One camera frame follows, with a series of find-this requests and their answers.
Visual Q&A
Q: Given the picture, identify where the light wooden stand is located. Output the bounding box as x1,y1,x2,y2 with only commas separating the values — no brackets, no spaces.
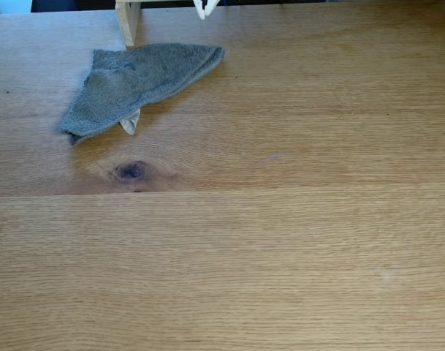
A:
115,0,201,48

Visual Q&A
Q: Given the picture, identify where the light blue background object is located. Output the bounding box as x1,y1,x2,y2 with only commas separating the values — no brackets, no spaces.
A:
0,0,34,15

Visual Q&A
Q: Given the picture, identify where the dark background object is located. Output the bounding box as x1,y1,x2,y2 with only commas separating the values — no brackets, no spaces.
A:
31,0,80,13

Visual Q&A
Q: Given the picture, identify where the grey terry cloth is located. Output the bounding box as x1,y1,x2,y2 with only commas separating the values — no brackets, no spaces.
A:
59,42,226,146

